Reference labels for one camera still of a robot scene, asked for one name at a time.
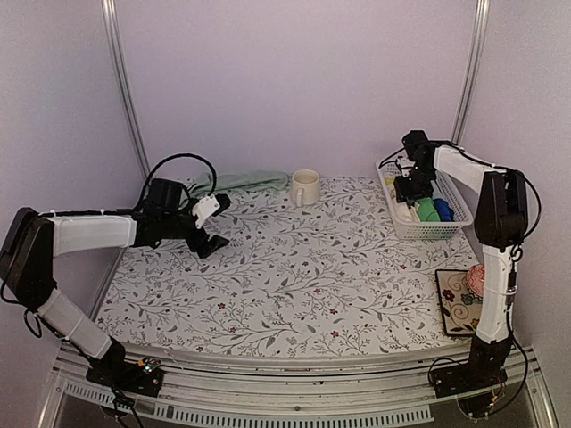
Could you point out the right aluminium frame post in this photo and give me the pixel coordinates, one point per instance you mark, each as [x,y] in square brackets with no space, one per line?
[474,59]

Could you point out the red patterned bowl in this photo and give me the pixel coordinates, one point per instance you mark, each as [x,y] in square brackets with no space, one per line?
[475,281]

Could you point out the floral square plate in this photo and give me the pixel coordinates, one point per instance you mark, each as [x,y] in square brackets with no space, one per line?
[460,306]

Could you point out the white plastic basket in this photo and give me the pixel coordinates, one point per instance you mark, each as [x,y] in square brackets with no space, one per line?
[430,231]

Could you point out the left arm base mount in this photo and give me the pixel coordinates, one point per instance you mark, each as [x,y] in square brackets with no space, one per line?
[143,377]

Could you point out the blue rolled towel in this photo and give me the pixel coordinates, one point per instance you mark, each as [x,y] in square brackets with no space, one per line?
[445,212]

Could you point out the left aluminium frame post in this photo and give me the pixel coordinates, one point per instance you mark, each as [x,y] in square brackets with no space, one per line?
[112,29]

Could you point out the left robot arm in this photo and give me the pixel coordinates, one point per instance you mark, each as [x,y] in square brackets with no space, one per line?
[166,210]

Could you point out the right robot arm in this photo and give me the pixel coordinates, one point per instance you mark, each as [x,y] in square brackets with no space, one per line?
[501,226]

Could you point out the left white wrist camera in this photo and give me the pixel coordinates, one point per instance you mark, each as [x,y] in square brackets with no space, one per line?
[209,206]

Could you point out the green rolled towel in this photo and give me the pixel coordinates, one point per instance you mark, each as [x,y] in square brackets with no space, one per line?
[427,211]

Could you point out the aluminium frame post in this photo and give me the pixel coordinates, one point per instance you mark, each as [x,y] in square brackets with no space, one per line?
[474,59]
[112,29]

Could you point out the floral table mat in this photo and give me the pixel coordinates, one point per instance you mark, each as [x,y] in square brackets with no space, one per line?
[328,280]

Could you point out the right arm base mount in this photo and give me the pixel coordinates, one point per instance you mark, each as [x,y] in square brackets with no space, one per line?
[449,377]

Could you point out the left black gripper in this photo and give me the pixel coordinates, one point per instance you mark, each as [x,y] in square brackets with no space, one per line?
[196,244]

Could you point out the cream ceramic mug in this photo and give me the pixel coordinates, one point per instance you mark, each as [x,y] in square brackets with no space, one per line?
[305,187]

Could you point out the aluminium front rail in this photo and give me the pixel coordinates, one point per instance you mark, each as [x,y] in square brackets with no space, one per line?
[208,390]

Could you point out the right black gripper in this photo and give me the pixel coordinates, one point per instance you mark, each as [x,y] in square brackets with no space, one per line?
[403,192]

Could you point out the cream white towel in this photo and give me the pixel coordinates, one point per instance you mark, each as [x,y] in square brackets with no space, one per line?
[405,211]

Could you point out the mint green towel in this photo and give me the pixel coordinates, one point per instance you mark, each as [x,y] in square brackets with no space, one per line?
[255,181]

